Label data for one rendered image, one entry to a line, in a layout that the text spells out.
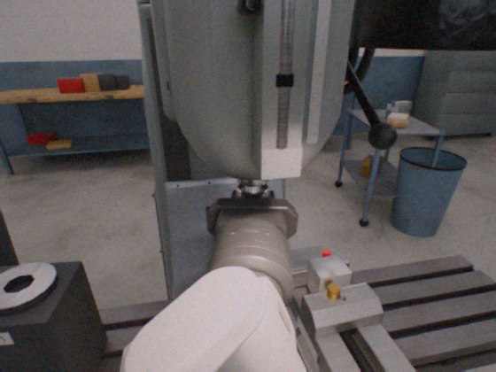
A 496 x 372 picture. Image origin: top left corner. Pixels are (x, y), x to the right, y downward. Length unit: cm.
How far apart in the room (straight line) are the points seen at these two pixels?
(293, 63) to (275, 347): 22
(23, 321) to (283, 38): 44
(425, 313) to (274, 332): 54
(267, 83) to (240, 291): 17
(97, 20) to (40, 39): 74
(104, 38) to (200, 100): 439
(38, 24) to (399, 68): 507
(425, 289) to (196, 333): 65
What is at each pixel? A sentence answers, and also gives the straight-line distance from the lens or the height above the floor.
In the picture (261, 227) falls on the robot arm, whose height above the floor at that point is 128.
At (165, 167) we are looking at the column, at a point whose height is 116.
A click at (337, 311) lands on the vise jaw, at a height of 107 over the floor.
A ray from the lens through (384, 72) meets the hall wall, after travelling 555.
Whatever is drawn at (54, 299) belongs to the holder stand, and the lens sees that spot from 51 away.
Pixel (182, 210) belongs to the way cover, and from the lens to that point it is 83.
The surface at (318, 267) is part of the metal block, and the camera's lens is 57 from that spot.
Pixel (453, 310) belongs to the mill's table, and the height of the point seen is 96.
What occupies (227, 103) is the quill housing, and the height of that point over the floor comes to 141.
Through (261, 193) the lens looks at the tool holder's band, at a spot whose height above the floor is 127.
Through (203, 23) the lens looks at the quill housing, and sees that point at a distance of 30.
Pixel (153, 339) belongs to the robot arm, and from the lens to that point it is 24.
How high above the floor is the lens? 146
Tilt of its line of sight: 27 degrees down
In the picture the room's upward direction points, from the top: straight up
